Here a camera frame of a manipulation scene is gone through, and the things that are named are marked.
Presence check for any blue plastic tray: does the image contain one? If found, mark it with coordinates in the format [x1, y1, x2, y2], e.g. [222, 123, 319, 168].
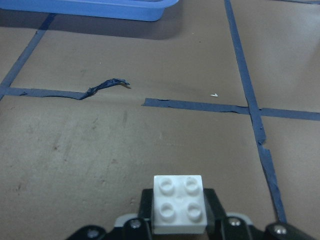
[0, 0, 178, 22]

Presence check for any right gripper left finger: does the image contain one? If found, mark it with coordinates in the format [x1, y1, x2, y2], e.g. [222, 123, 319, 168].
[67, 188, 153, 240]

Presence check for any white block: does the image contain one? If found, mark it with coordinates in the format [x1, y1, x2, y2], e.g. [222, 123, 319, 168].
[151, 175, 208, 235]

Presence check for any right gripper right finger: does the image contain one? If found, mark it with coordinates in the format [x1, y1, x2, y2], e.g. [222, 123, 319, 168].
[204, 188, 314, 240]

